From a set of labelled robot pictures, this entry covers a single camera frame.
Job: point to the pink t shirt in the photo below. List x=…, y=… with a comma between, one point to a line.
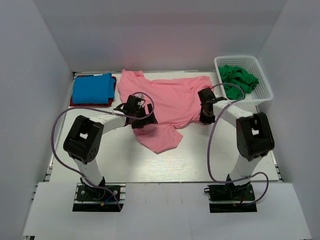
x=176, y=105

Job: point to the folded blue t shirt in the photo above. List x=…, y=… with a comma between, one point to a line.
x=92, y=87

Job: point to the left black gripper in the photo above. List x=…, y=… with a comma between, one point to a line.
x=148, y=120

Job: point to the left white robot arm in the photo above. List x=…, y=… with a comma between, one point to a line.
x=84, y=137

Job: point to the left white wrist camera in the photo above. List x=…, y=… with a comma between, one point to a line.
x=140, y=98

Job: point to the green t shirt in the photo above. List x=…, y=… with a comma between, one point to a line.
x=239, y=81

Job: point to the white plastic basket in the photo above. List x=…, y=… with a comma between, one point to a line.
x=262, y=93

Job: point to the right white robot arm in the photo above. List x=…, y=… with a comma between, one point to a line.
x=254, y=138

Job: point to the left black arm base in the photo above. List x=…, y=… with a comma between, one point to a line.
x=102, y=201

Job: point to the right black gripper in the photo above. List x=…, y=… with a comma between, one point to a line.
x=204, y=120

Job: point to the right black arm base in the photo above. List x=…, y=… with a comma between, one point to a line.
x=224, y=199

